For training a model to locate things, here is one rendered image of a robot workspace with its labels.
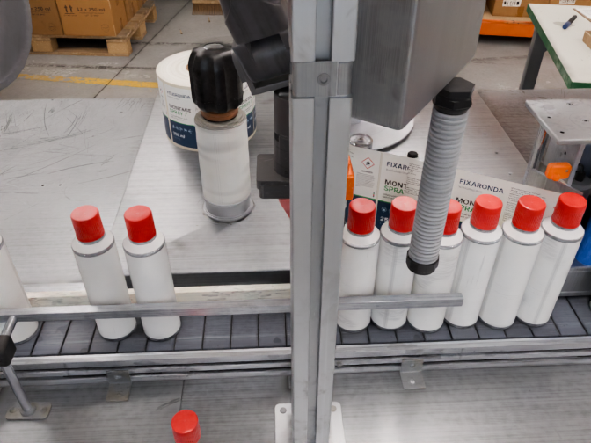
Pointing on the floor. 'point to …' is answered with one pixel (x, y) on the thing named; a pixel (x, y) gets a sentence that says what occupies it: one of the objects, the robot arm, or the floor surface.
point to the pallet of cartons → (89, 25)
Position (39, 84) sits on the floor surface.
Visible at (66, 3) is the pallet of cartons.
